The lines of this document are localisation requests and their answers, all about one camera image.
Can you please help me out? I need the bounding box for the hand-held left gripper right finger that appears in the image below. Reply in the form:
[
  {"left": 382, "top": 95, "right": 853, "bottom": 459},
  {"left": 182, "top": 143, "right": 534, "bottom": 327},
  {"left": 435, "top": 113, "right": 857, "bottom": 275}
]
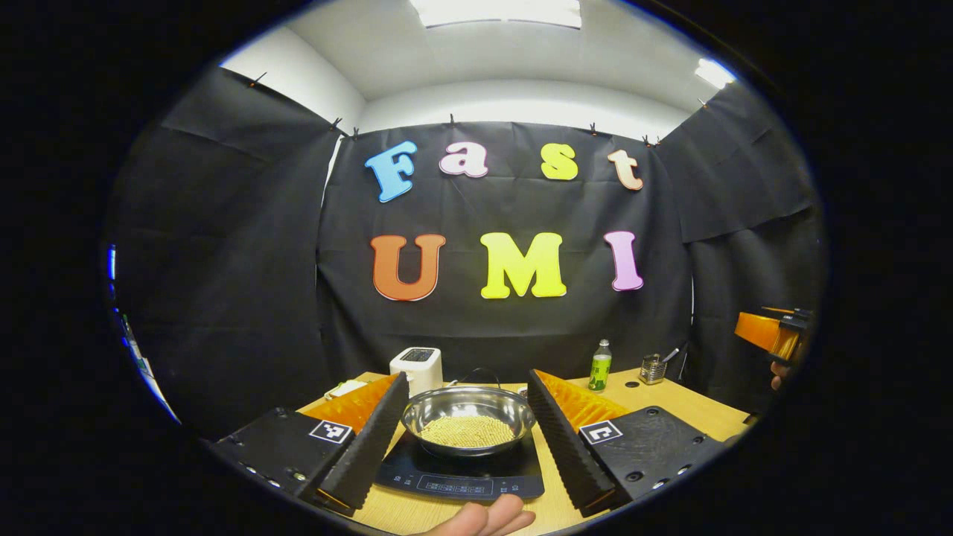
[{"left": 527, "top": 368, "right": 738, "bottom": 518}]

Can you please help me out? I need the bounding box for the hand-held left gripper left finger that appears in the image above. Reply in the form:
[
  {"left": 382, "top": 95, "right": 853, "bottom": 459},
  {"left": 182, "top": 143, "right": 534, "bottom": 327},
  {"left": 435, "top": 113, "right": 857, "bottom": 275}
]
[{"left": 201, "top": 372, "right": 412, "bottom": 518}]

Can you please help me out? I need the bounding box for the black induction cooktop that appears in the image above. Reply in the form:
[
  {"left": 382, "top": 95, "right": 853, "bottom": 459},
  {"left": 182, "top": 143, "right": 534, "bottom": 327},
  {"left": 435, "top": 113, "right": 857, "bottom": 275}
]
[{"left": 374, "top": 428, "right": 546, "bottom": 501}]

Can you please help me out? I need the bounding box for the stainless steel pot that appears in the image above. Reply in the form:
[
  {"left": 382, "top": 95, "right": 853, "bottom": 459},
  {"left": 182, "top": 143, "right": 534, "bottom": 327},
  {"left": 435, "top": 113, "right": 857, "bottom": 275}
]
[{"left": 401, "top": 386, "right": 537, "bottom": 457}]

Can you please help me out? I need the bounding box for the white toaster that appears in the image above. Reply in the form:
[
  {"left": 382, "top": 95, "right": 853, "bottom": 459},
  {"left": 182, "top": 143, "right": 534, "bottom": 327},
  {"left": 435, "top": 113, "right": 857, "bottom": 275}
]
[{"left": 389, "top": 347, "right": 444, "bottom": 398}]

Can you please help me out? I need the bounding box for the green label drink bottle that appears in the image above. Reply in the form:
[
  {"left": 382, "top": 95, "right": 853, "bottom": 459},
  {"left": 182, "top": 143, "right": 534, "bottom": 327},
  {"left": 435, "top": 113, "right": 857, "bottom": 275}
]
[{"left": 588, "top": 339, "right": 613, "bottom": 392}]

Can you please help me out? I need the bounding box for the pile of yellow soybeans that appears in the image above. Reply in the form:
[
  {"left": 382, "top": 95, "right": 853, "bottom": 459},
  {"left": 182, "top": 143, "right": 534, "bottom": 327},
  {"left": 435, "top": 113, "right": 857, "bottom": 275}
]
[{"left": 421, "top": 415, "right": 516, "bottom": 448}]

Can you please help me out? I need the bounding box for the small ceiling light panel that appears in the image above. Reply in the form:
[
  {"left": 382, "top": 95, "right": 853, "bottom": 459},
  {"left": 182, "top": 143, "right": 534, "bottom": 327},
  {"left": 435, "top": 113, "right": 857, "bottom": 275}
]
[{"left": 694, "top": 58, "right": 738, "bottom": 90}]

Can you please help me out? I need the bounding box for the black power cable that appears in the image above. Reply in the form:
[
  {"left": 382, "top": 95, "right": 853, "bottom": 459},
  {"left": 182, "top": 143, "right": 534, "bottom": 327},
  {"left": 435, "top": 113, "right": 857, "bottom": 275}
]
[{"left": 447, "top": 367, "right": 503, "bottom": 388}]

